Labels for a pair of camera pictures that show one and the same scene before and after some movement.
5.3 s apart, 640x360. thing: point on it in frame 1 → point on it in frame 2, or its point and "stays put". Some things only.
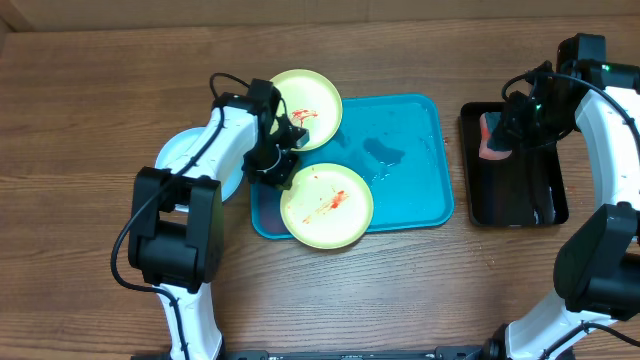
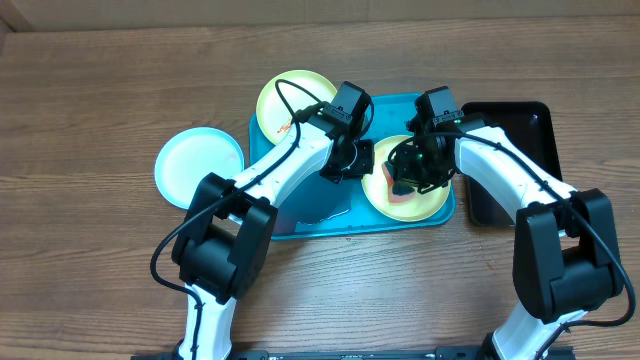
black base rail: x=438 y=353 stays put
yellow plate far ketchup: x=310 y=101 stays put
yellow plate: x=329 y=207 → x=376 y=190
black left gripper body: x=270 y=165 → x=359 y=159
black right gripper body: x=541 y=122 → x=423 y=168
